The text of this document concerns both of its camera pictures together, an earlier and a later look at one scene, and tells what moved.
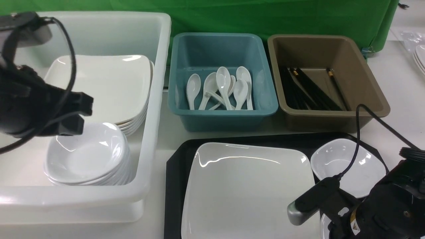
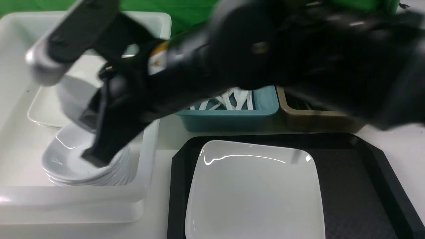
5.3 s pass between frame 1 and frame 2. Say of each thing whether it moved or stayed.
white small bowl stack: stayed
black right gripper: moved
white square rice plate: stayed
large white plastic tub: stayed
